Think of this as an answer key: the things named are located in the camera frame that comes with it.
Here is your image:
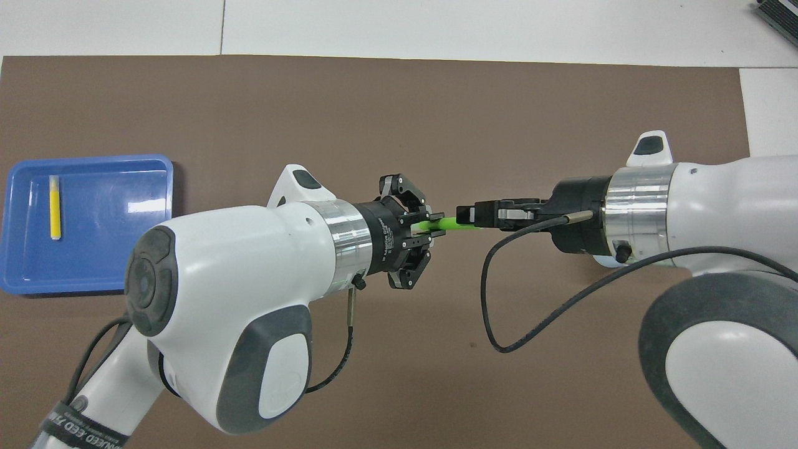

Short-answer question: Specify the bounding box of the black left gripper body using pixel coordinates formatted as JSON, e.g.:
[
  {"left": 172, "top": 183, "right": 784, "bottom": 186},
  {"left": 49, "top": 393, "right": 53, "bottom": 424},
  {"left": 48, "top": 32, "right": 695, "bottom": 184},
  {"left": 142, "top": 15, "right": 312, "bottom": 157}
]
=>
[{"left": 360, "top": 197, "right": 413, "bottom": 276}]

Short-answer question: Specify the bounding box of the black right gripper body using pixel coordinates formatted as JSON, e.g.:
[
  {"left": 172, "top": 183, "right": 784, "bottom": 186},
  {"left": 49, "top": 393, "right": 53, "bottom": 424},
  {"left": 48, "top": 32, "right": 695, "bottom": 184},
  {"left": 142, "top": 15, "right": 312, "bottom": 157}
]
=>
[{"left": 546, "top": 175, "right": 616, "bottom": 257}]

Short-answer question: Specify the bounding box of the green highlighter pen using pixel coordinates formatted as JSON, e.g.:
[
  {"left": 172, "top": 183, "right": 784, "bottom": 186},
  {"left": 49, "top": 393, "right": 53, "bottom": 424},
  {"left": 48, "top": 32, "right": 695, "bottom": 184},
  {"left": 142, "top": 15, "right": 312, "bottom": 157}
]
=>
[{"left": 408, "top": 215, "right": 484, "bottom": 233}]

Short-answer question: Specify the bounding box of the large brown table mat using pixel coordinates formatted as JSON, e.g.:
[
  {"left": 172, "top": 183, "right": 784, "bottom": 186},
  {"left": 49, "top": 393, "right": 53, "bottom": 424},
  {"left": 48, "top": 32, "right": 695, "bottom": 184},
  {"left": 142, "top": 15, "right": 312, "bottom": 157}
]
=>
[{"left": 0, "top": 55, "right": 752, "bottom": 449}]

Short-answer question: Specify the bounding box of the blue plastic tray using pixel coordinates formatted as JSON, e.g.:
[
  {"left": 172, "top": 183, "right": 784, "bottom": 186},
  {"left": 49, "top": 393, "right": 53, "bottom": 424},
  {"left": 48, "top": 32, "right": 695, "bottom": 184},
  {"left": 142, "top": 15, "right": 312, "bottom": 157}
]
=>
[{"left": 0, "top": 154, "right": 175, "bottom": 296}]

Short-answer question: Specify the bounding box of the grey ribbed device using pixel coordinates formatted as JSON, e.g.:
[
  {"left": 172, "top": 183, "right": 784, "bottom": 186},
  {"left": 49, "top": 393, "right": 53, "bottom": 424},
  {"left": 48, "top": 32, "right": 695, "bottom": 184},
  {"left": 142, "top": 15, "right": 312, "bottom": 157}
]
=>
[{"left": 751, "top": 0, "right": 798, "bottom": 33}]

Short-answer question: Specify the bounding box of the yellow highlighter pen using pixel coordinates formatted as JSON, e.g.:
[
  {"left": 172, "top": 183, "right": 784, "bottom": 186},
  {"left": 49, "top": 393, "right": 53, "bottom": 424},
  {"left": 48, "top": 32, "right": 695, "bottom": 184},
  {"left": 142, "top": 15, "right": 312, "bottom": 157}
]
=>
[{"left": 49, "top": 175, "right": 62, "bottom": 241}]

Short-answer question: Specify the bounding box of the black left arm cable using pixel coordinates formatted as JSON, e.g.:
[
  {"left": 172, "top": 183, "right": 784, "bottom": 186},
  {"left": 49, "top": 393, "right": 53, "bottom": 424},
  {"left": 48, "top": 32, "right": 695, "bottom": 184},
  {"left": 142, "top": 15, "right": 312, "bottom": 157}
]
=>
[{"left": 65, "top": 276, "right": 367, "bottom": 407}]

